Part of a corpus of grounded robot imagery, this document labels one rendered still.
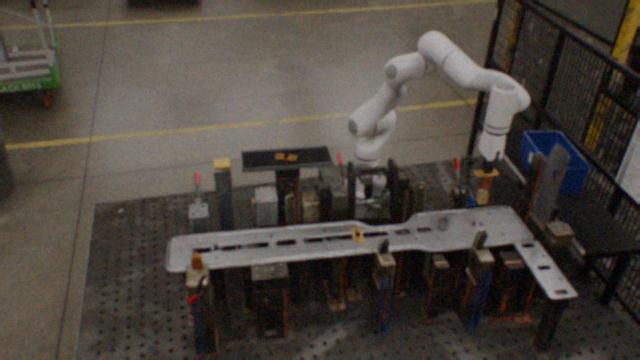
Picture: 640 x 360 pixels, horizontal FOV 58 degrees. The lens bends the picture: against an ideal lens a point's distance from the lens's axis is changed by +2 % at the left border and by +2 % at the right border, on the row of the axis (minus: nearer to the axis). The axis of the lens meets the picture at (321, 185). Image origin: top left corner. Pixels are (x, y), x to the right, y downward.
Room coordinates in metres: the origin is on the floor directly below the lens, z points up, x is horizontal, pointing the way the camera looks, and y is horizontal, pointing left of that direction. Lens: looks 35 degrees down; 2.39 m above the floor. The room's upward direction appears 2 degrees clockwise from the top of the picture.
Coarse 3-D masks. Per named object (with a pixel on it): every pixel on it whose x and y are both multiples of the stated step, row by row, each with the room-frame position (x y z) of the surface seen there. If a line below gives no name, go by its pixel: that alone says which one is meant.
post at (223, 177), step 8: (216, 176) 1.86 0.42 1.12; (224, 176) 1.87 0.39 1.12; (216, 184) 1.86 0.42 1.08; (224, 184) 1.87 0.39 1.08; (232, 184) 1.88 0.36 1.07; (216, 192) 1.86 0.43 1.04; (224, 192) 1.87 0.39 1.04; (232, 192) 1.87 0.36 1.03; (224, 200) 1.87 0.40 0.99; (224, 208) 1.87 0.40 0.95; (232, 208) 1.88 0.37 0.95; (224, 216) 1.87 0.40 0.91; (232, 216) 1.88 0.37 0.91; (224, 224) 1.87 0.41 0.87; (232, 224) 1.88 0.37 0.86; (224, 248) 1.87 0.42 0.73; (232, 248) 1.88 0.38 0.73
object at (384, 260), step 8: (376, 256) 1.52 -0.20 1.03; (384, 256) 1.50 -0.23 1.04; (376, 264) 1.51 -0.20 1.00; (384, 264) 1.46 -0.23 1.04; (392, 264) 1.46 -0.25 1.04; (376, 272) 1.50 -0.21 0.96; (384, 272) 1.45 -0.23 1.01; (392, 272) 1.46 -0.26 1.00; (376, 280) 1.49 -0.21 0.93; (384, 280) 1.45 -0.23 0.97; (392, 280) 1.47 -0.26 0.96; (376, 288) 1.49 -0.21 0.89; (384, 288) 1.46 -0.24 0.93; (376, 296) 1.48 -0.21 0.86; (384, 296) 1.47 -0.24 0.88; (376, 304) 1.47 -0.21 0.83; (384, 304) 1.47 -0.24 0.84; (368, 312) 1.55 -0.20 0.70; (376, 312) 1.46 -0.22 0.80; (384, 312) 1.46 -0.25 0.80; (368, 320) 1.51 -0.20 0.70; (376, 320) 1.46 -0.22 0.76; (384, 320) 1.46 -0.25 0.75; (376, 328) 1.46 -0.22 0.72; (384, 328) 1.46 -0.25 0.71
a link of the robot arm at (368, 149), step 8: (392, 112) 2.29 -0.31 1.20; (384, 120) 2.24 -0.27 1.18; (392, 120) 2.27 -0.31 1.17; (384, 128) 2.24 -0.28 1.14; (392, 128) 2.27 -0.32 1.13; (376, 136) 2.27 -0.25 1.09; (384, 136) 2.26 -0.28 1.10; (360, 144) 2.25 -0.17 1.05; (368, 144) 2.24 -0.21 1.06; (376, 144) 2.24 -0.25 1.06; (360, 152) 2.22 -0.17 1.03; (368, 152) 2.21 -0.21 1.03; (376, 152) 2.22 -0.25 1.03; (368, 160) 2.21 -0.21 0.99; (376, 160) 2.23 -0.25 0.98
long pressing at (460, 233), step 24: (432, 216) 1.79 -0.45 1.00; (456, 216) 1.80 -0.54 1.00; (480, 216) 1.80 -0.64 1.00; (504, 216) 1.81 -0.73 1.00; (192, 240) 1.61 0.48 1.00; (240, 240) 1.61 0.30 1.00; (264, 240) 1.62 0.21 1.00; (336, 240) 1.63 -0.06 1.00; (408, 240) 1.64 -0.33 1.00; (432, 240) 1.64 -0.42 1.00; (456, 240) 1.65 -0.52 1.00; (504, 240) 1.66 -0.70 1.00; (528, 240) 1.67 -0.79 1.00; (168, 264) 1.48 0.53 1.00; (216, 264) 1.49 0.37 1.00; (240, 264) 1.49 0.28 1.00
